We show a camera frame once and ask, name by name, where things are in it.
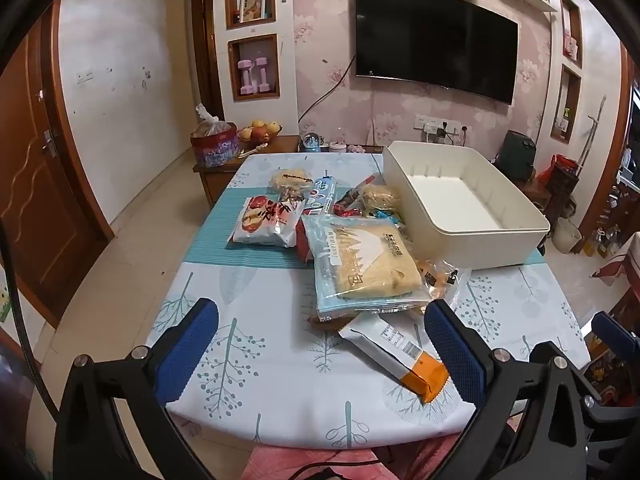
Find blue tube snack packet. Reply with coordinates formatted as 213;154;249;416
306;172;337;217

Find pink cloth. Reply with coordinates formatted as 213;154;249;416
240;432;466;480

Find wall socket strip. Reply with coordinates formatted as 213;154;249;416
413;114;471;133

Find dark red snack packet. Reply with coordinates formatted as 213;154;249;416
334;175;381;216

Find dark green air fryer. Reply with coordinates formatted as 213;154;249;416
501;130;537;182

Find white orange snack bar packet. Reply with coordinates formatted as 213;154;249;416
338;311;451;405

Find picture frame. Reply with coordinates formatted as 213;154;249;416
238;0;266;23

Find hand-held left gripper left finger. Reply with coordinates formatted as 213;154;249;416
54;298;221;480

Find pink dumbbell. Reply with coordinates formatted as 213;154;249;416
237;60;255;95
254;57;272;93

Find tree print tablecloth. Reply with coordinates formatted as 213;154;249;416
145;152;591;448

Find white plastic storage box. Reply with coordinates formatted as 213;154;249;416
382;140;551;272

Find red apple print snack bag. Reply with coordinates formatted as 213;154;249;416
227;195;307;248

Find teal ribbed placemat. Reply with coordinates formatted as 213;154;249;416
182;192;546;266

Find red basket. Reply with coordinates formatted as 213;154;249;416
537;154;581;196

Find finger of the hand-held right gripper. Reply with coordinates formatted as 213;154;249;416
592;311;640;376
585;396;640;429

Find white bucket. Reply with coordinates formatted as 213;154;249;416
552;217;583;254

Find flat screen television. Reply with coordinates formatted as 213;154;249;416
354;0;519;106

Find wooden door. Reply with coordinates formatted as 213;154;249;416
0;10;108;331

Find black television cable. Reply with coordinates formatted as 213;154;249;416
298;52;357;126

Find clear pastry packet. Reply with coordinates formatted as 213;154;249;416
357;184;403;217
270;167;313;196

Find wooden low cabinet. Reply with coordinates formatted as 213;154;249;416
191;135;386;208

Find clear orange snack packet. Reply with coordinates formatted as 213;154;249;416
417;257;473;311

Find fruit bowl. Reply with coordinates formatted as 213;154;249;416
237;119;283;145

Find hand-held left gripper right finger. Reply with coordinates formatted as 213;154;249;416
424;300;597;480

